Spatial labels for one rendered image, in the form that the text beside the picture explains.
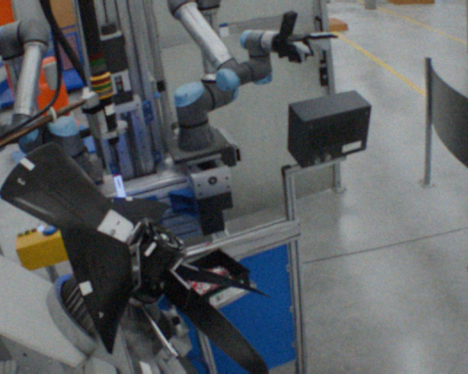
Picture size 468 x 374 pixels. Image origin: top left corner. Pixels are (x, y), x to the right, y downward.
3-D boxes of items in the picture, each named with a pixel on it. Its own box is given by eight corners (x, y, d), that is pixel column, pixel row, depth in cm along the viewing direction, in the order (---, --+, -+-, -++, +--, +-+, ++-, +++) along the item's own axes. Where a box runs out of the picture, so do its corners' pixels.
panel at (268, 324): (119, 418, 184) (62, 308, 153) (119, 416, 186) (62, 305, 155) (297, 361, 204) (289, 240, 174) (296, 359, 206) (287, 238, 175)
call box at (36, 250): (26, 277, 139) (14, 248, 134) (26, 260, 148) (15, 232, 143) (71, 264, 143) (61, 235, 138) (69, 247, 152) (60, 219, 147)
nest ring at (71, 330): (154, 383, 102) (164, 373, 102) (49, 341, 88) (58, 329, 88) (130, 313, 125) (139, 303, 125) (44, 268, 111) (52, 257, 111)
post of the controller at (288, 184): (289, 222, 169) (284, 169, 160) (285, 217, 172) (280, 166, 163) (297, 219, 170) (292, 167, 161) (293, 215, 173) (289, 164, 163)
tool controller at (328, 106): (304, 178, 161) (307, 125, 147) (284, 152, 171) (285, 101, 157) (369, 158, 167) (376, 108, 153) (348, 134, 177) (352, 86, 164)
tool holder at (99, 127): (103, 145, 94) (93, 98, 90) (82, 141, 98) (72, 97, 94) (135, 126, 101) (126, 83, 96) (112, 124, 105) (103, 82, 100)
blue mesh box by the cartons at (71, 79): (41, 101, 715) (26, 44, 669) (63, 80, 826) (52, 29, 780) (90, 90, 712) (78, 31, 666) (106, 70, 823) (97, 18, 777)
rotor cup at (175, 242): (165, 312, 103) (201, 268, 101) (109, 284, 95) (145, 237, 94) (150, 275, 115) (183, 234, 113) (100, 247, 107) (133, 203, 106)
